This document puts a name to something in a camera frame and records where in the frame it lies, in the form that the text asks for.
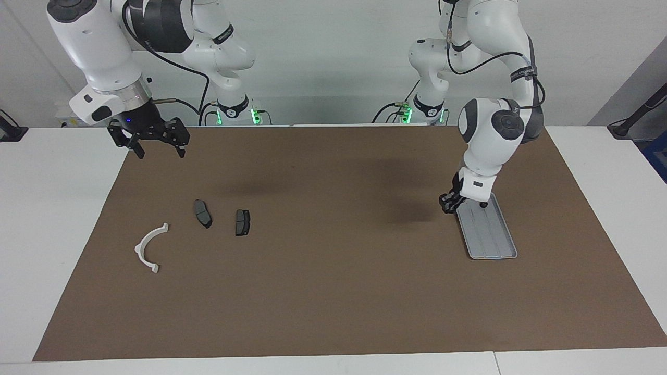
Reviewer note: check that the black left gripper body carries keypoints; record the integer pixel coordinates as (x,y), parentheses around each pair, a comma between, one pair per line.
(452,198)

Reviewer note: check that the rectangular grey brake pad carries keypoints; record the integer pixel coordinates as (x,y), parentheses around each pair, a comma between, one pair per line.
(242,223)

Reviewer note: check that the white box yellow labels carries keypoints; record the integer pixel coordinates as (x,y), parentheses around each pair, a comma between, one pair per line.
(68,122)

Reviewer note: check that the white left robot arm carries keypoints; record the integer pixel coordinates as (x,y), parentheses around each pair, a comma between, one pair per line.
(490,135)

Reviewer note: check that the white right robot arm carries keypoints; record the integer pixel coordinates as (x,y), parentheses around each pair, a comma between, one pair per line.
(99,47)

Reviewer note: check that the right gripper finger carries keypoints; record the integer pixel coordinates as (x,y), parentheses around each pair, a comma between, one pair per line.
(181,151)
(139,151)

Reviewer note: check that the small black clamp stand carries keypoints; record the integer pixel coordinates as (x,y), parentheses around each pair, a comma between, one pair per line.
(10,130)

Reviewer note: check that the white curved plastic bracket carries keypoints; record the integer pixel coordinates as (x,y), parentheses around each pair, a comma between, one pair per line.
(141,252)

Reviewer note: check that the curved grey brake pad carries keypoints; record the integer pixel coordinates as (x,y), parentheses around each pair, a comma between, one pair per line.
(202,212)

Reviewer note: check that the silver metal tray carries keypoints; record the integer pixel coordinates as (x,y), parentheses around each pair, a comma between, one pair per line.
(490,234)

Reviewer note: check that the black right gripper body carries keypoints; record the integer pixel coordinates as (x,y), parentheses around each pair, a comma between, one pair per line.
(148,125)

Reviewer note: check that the brown table mat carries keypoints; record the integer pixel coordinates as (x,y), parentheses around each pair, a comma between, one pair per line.
(333,291)

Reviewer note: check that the long black camera stand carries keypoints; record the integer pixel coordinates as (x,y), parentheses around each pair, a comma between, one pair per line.
(625,125)

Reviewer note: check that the blue crate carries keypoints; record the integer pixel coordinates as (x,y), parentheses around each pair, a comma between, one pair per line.
(657,159)

